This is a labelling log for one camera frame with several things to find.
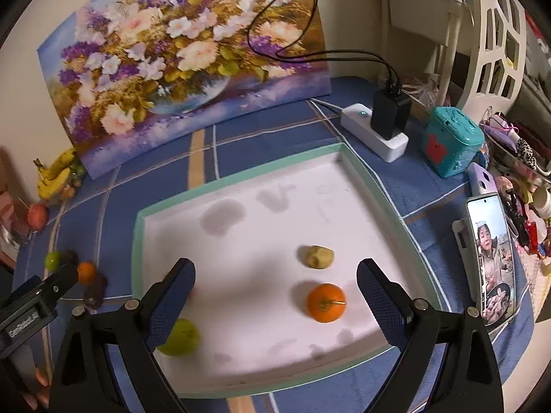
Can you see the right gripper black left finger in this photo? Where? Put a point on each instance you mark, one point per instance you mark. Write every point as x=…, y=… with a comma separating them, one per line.
x=84, y=379

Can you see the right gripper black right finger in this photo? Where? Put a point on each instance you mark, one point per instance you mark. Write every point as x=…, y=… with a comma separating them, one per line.
x=468, y=379

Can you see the green fruit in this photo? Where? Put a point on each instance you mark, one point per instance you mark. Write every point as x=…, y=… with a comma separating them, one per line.
x=52, y=261
x=184, y=339

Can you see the orange tangerine with stem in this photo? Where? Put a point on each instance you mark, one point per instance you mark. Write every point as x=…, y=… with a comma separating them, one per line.
x=326, y=303

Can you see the small yellow-brown fruit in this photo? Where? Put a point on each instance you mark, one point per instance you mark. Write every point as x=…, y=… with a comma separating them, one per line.
x=315, y=256

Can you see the small round dark fruit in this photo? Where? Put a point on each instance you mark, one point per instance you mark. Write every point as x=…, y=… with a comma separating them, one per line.
x=68, y=258

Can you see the person's left hand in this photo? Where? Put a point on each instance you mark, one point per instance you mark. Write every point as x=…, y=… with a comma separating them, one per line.
x=39, y=396

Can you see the red apple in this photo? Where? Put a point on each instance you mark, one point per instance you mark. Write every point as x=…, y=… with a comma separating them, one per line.
x=37, y=216

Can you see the blue plaid tablecloth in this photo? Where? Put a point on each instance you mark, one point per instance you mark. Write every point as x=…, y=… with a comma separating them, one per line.
x=102, y=218

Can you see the clear plastic fruit container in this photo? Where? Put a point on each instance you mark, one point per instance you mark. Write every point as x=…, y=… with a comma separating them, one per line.
x=74, y=184

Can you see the yellow banana bunch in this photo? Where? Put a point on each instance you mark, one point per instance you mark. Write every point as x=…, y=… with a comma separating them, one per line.
x=51, y=181

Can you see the smartphone with photo screen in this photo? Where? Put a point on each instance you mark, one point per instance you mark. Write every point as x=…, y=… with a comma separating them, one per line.
x=494, y=283

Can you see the white tray with teal rim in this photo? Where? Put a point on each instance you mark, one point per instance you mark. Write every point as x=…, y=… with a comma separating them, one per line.
x=242, y=232

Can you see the teal plastic box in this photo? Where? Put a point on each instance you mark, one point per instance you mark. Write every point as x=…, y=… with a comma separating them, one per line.
x=450, y=141

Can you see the black power adapter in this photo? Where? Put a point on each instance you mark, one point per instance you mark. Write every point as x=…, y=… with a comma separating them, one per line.
x=391, y=111

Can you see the white power strip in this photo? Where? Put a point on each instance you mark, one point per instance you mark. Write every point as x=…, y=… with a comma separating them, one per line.
x=356, y=119

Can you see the flower painting canvas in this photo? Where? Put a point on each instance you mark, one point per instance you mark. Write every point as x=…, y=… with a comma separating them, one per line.
x=126, y=76

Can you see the white shelf unit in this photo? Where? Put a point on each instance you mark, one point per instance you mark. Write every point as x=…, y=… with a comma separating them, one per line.
x=482, y=48

